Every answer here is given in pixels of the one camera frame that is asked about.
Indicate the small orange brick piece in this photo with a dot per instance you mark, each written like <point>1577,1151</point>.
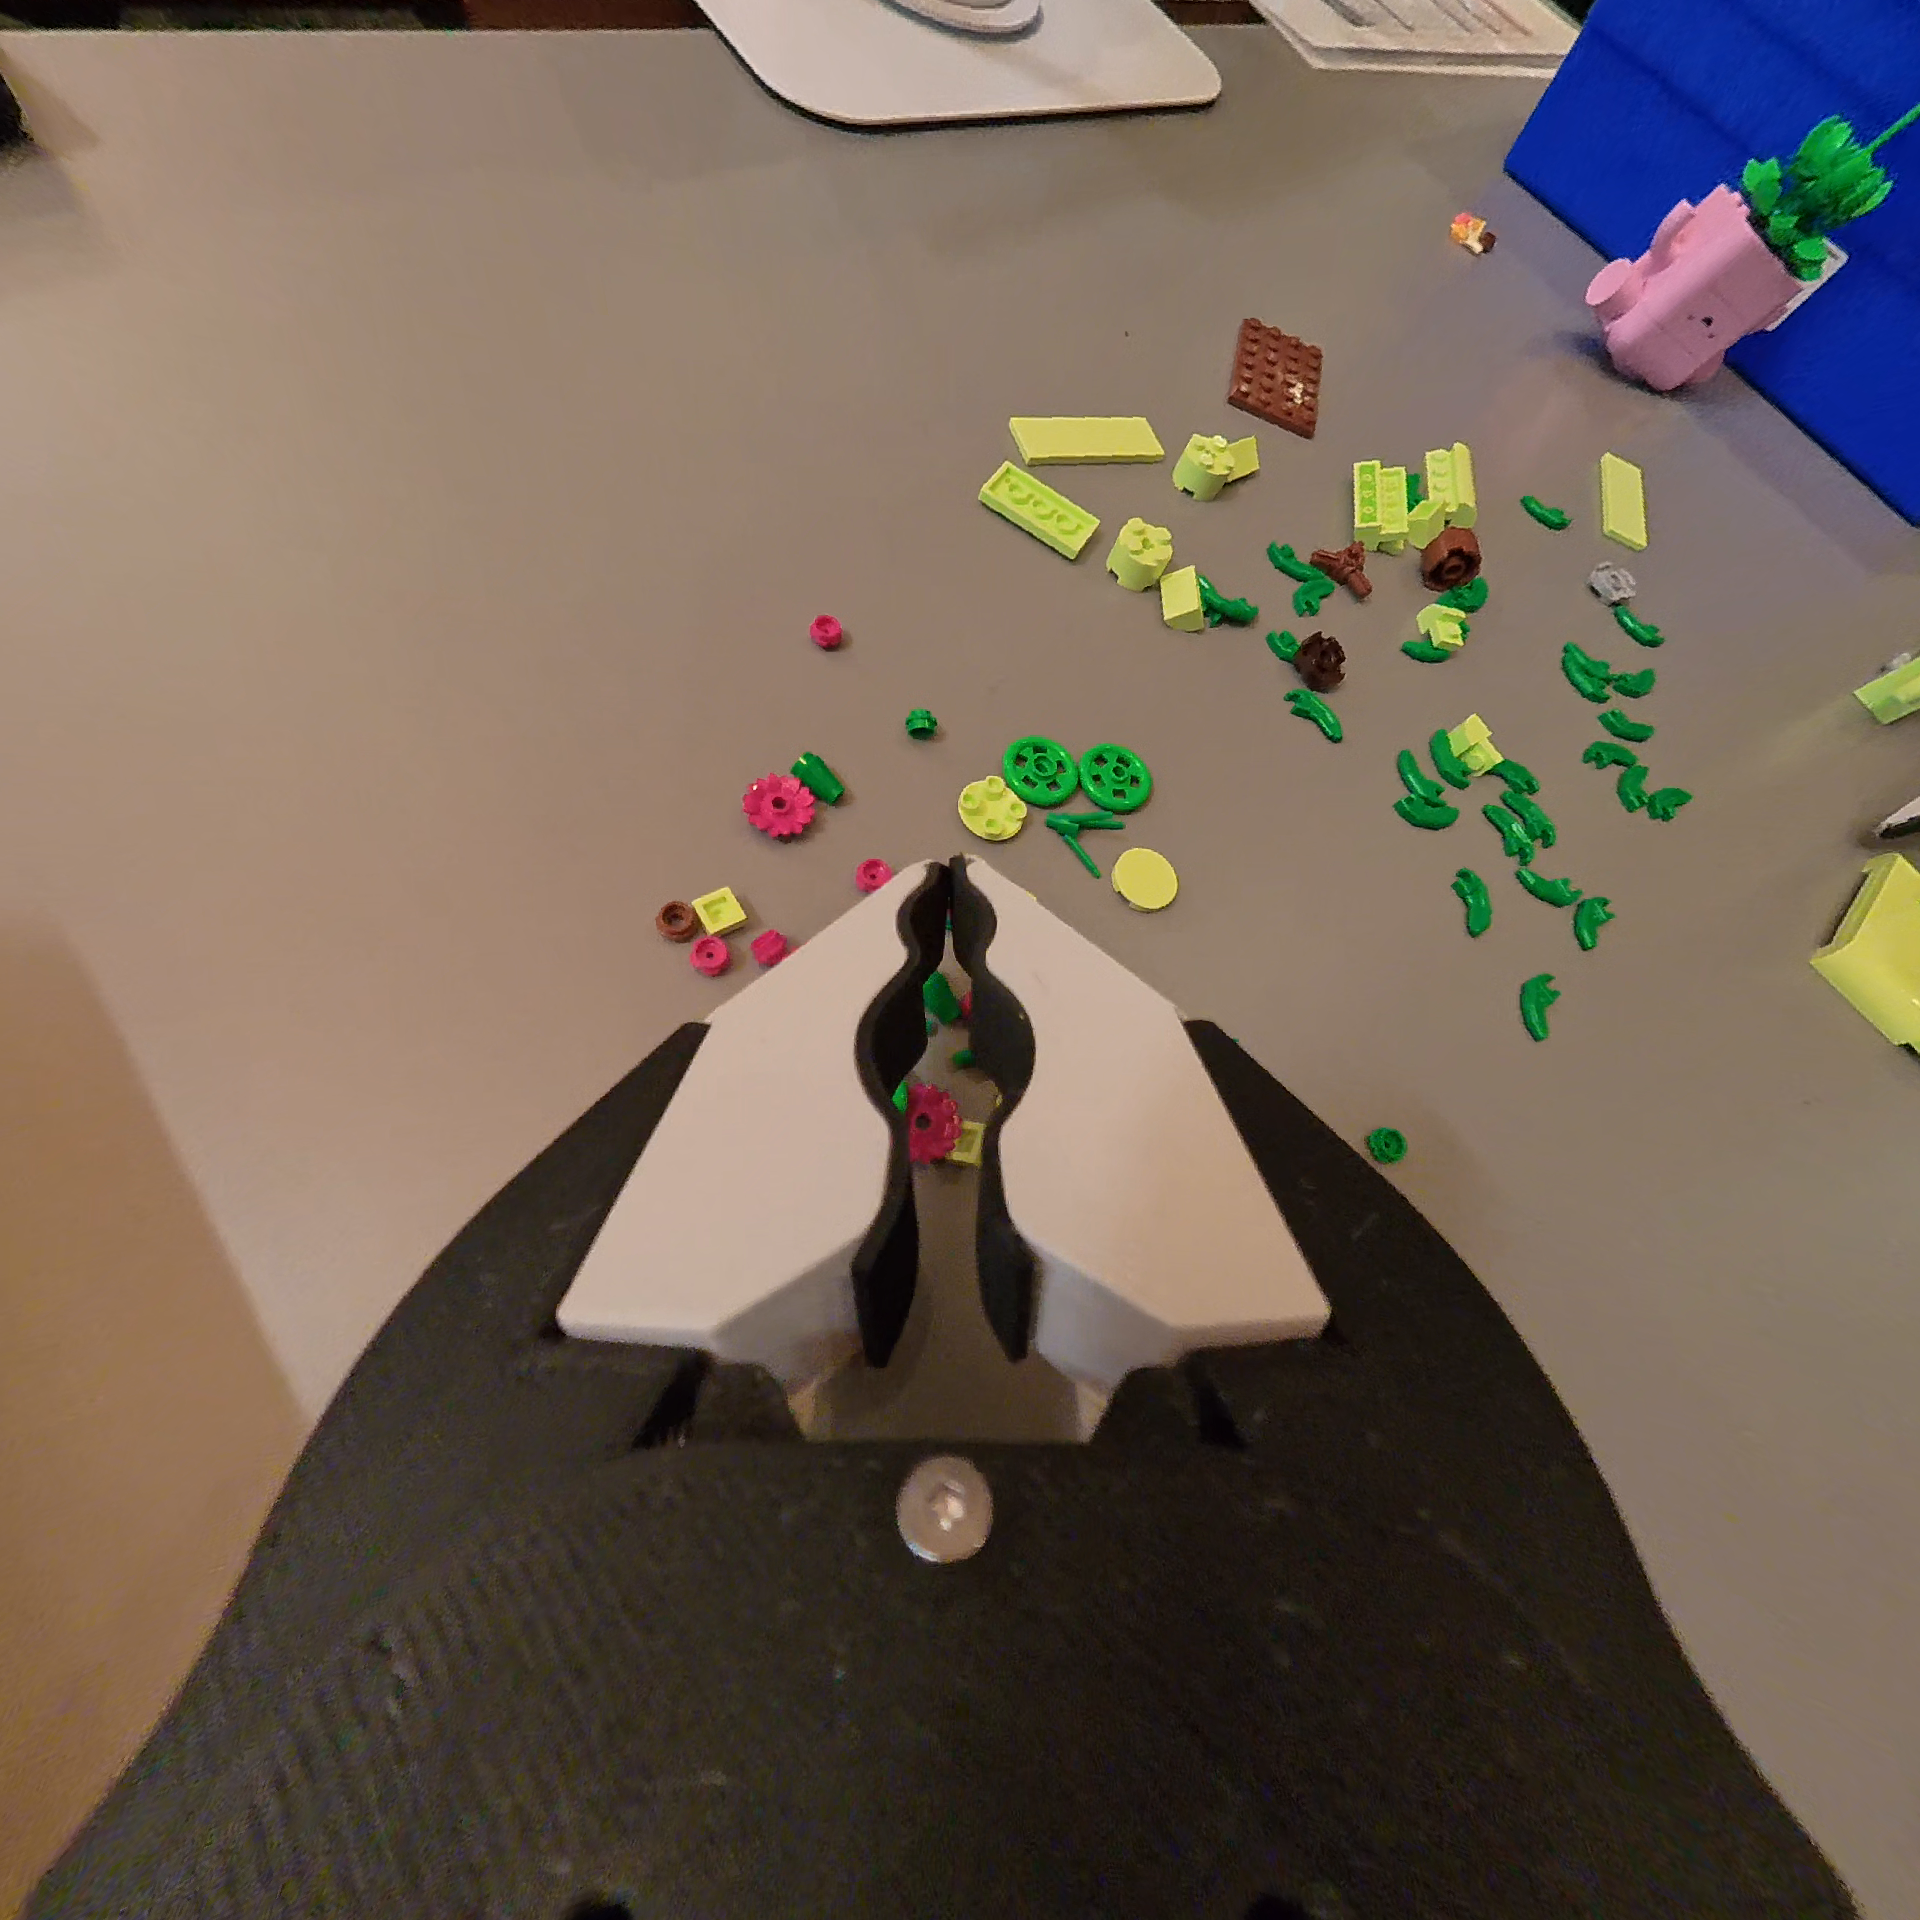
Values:
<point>1472,233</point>

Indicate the green stem piece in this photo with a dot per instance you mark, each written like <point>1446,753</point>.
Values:
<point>1080,822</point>

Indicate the small lime brick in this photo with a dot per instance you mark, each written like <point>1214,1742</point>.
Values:
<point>1474,740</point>
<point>1442,626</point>

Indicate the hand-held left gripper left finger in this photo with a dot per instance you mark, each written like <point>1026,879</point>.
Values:
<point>721,1170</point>

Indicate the lime brick panel with face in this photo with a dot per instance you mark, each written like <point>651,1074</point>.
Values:
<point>1875,960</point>

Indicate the green cone piece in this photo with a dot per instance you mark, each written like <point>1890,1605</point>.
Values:
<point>819,780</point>

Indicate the pile of small flower pieces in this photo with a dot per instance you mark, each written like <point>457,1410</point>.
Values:
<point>931,1119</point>

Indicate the brown studded plate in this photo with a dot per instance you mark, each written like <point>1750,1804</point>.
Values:
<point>1275,375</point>

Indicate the green wheel piece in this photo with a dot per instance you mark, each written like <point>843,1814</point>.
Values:
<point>1041,770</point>
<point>1116,777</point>

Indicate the small lime square plate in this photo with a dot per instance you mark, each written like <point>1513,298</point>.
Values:
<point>721,914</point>

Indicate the white keyboard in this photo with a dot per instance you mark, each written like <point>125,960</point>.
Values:
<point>1410,31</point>

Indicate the white monitor stand base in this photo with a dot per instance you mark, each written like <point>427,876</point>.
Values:
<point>1050,84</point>

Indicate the grey round plate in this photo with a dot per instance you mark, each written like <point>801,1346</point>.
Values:
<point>1611,581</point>

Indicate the scatter of green leaf pieces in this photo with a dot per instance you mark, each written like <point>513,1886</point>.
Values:
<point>1424,813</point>

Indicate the lime studded brick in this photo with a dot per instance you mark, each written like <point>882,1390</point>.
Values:
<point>1381,510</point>

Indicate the lime round studded plate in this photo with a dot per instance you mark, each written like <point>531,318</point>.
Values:
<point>993,809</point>

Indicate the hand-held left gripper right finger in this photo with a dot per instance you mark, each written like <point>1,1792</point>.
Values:
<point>1154,1185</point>

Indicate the blue plastic bin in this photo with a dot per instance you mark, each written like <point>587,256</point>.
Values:
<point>1650,90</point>

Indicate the pink brick flower pot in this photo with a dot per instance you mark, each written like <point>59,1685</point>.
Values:
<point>1681,301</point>

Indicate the small lime tile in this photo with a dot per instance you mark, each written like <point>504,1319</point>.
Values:
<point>1181,599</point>

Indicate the brown branch connector piece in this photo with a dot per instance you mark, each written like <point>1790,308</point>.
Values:
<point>1341,567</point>

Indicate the lime curved brick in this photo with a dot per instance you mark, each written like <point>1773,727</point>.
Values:
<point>1452,487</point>

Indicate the dark brown round plate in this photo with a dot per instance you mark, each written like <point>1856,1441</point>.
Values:
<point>1320,662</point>

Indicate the pink gear flower piece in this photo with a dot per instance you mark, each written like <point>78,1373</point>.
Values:
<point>761,820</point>

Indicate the wide lime flat tile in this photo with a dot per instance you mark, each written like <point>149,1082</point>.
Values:
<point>1088,439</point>

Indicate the brown and lime brick assembly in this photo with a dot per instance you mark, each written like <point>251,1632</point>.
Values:
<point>1893,698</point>

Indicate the long lime flat tile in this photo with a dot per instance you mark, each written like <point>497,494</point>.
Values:
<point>1622,504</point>

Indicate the lime round brick with tile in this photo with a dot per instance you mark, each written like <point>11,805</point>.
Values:
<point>1200,469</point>

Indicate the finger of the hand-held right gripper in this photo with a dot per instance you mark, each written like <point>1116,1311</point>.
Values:
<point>1905,822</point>

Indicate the brown round brick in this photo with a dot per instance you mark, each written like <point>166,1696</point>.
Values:
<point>1449,560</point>

